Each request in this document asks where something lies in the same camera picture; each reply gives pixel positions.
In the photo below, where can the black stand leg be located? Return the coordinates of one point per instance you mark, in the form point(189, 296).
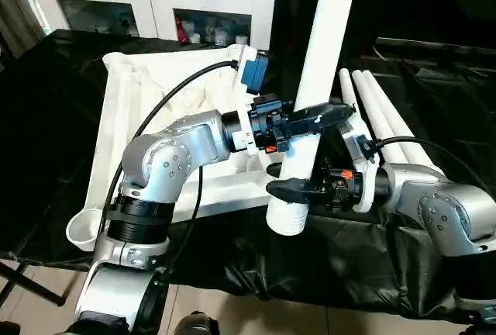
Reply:
point(31, 284)

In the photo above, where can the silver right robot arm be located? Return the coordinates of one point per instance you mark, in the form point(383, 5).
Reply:
point(445, 203)

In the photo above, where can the white jar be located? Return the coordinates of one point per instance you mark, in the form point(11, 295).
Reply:
point(241, 39)
point(221, 35)
point(195, 37)

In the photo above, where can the red packet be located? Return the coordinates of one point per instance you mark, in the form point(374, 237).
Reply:
point(179, 28)

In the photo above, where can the long black bar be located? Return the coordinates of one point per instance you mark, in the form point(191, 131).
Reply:
point(434, 45)

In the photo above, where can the black mat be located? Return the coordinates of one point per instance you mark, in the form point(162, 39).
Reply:
point(348, 253)

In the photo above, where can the white plastic table leg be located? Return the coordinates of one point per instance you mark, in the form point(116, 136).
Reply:
point(346, 87)
point(321, 40)
point(403, 125)
point(376, 114)

